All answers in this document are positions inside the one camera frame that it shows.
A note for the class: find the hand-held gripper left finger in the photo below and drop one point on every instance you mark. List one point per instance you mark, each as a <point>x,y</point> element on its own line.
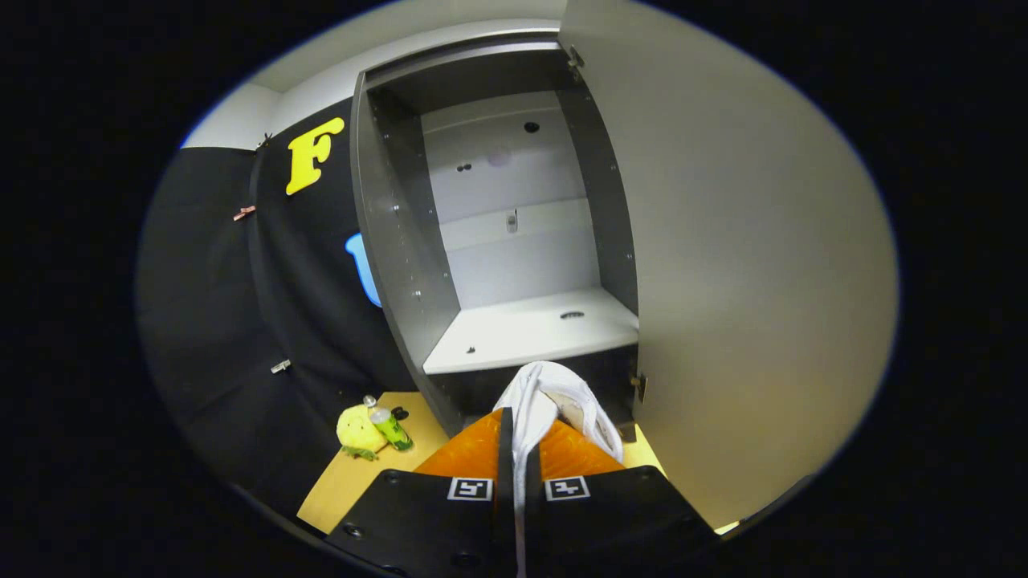
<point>504,522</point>

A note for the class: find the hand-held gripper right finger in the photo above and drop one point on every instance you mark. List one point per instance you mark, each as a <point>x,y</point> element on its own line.
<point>534,530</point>

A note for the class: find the grey shoe cabinet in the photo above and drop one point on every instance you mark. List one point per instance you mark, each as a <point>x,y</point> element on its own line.
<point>401,265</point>

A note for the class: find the beige shoe cabinet door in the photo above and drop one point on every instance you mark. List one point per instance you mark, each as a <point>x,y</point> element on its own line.
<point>747,281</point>

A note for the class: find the white cabinet shelf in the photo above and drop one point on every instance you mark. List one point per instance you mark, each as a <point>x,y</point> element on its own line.
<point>522,333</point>

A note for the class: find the green bottle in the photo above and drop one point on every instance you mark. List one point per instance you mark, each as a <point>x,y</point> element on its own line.
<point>391,429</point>

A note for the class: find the yellow plush toy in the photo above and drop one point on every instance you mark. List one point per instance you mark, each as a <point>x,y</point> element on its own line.
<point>357,432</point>

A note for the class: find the silver cloth clip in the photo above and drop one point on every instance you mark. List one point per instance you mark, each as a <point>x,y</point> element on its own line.
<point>280,366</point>

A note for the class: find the black backdrop cloth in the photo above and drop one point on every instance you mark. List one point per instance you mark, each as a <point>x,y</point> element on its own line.
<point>209,321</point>

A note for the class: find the pink cloth clip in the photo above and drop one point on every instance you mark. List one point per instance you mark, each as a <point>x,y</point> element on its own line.
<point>244,213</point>

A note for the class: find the black cloth clip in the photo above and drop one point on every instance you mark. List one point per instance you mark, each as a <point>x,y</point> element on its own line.
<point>263,142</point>

